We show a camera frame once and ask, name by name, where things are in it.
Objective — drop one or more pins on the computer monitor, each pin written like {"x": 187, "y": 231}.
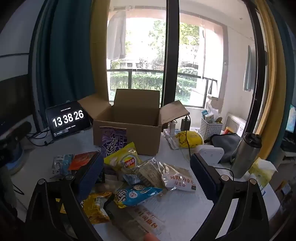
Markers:
{"x": 291, "y": 119}

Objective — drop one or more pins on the black tablet clock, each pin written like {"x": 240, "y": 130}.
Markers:
{"x": 67, "y": 120}

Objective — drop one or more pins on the clear cracker packet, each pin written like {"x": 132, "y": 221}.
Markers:
{"x": 148, "y": 172}

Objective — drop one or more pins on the black window frame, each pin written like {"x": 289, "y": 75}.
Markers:
{"x": 172, "y": 58}

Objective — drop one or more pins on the white plastic basket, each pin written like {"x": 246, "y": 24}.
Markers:
{"x": 208, "y": 129}

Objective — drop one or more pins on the yellow plush bag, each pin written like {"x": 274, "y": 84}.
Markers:
{"x": 187, "y": 139}

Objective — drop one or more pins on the blue white carton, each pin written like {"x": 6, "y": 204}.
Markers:
{"x": 209, "y": 117}

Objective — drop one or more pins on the green yellow waffle snack bag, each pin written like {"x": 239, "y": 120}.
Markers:
{"x": 97, "y": 208}

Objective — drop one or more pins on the blue round disc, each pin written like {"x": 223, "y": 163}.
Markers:
{"x": 17, "y": 157}

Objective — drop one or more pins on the white red bread packet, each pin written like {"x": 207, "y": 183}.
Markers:
{"x": 178, "y": 179}

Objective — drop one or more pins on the white charger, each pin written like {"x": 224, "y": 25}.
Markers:
{"x": 172, "y": 128}

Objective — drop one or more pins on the white power strip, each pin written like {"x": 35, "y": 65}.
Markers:
{"x": 170, "y": 135}

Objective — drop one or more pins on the yellow curtain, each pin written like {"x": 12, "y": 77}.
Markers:
{"x": 99, "y": 46}
{"x": 268, "y": 69}

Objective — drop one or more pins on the clear blue small packet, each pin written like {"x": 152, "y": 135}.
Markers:
{"x": 61, "y": 164}

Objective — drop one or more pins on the hanging white shirt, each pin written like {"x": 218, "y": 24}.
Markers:
{"x": 116, "y": 37}

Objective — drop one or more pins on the black charger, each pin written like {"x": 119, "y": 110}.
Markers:
{"x": 185, "y": 125}

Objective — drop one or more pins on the orange snack packet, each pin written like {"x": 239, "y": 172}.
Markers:
{"x": 79, "y": 161}

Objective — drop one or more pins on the grey cloth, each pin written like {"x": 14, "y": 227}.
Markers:
{"x": 227, "y": 143}

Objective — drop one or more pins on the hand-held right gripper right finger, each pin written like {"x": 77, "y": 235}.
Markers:
{"x": 203, "y": 176}

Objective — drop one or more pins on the white slatted appliance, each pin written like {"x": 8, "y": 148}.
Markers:
{"x": 235, "y": 124}

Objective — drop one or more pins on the clear long bread packet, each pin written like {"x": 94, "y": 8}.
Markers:
{"x": 138, "y": 220}

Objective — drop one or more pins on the blue cartoon snack packet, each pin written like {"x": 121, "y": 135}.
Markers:
{"x": 136, "y": 195}

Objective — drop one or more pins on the steel thermos bottle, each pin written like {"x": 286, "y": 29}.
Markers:
{"x": 246, "y": 155}

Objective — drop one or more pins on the brown cardboard box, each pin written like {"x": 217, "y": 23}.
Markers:
{"x": 129, "y": 132}

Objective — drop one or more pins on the yellow chip bag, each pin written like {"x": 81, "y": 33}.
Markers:
{"x": 124, "y": 157}

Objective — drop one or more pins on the white box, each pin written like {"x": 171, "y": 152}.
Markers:
{"x": 270, "y": 197}

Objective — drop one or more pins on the white plastic device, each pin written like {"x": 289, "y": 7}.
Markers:
{"x": 210, "y": 154}

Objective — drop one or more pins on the hanging grey towel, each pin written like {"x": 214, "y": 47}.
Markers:
{"x": 248, "y": 69}

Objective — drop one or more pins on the purple snack bag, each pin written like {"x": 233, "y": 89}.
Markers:
{"x": 112, "y": 141}

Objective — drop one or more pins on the yellow tissue pack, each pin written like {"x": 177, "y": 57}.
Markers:
{"x": 263, "y": 170}

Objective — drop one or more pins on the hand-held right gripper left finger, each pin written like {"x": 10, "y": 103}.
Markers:
{"x": 90, "y": 176}

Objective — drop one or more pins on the teal curtain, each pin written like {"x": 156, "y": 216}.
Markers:
{"x": 64, "y": 58}
{"x": 285, "y": 58}

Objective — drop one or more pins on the black vertical pole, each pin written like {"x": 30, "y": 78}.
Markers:
{"x": 32, "y": 69}

